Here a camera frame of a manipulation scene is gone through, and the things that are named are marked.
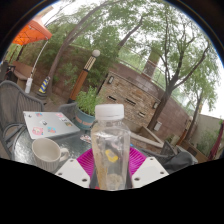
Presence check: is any clear plastic bottle white cap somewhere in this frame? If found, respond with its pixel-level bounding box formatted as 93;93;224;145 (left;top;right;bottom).
90;103;132;192

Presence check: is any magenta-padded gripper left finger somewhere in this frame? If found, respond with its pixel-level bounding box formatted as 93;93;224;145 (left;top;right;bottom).
54;148;98;190

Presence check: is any black backpack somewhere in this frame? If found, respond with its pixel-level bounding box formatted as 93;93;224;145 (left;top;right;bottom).
159;146;199;174

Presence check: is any yellow blue striped cone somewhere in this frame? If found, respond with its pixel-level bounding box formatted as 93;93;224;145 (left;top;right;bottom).
37;75;52;96

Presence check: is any wooden lamp post white globe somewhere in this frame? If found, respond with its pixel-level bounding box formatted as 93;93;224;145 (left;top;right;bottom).
181;114;194;144
67;49;102;104

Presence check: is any closed maroon patio umbrella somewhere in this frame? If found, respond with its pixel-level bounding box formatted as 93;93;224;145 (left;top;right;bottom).
208;121;224;161

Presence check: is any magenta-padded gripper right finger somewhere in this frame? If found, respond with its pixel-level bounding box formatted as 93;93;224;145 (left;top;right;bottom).
128;146;170;190

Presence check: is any silver laptop with stickers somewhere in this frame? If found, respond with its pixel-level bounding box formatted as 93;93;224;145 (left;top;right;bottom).
22;110;82;140

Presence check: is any large dark-trunked tree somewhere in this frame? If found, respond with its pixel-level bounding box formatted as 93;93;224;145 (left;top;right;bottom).
109;0;224;132

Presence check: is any leaning thin-trunked tree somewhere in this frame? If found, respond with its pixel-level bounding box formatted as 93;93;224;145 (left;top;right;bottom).
43;0;141;99

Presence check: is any white ribbed ceramic mug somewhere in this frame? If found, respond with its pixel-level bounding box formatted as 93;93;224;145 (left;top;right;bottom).
31;137;70;174

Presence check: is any green plant in teal pot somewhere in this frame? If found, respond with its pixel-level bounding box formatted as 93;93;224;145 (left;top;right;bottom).
73;85;104;132

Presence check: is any wooden bench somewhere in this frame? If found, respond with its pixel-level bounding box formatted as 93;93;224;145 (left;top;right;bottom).
11;59;38;83

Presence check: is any grey mesh patio chair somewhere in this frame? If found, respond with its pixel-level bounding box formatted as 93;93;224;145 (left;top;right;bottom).
59;101;78;123
0;79;46;159

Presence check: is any orange canopy with white pole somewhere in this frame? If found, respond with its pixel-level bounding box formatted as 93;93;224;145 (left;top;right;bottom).
12;19;54;94

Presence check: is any grey wall box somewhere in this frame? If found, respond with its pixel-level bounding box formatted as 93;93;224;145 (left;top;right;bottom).
153;120;163;132

